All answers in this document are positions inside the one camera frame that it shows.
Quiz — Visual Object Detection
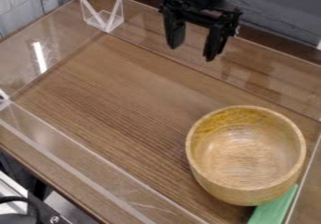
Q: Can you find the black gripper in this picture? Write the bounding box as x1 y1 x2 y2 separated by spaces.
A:
159 0 241 62

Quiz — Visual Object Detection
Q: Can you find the brown wooden bowl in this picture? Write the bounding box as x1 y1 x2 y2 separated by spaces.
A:
184 105 307 206

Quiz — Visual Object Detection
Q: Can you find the green block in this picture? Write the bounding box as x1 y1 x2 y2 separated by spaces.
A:
247 185 298 224

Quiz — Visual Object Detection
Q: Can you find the clear acrylic corner bracket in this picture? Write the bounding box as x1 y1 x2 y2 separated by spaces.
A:
78 0 124 33

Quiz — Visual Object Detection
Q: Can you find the black cable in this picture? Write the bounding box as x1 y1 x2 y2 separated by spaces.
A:
0 195 42 224

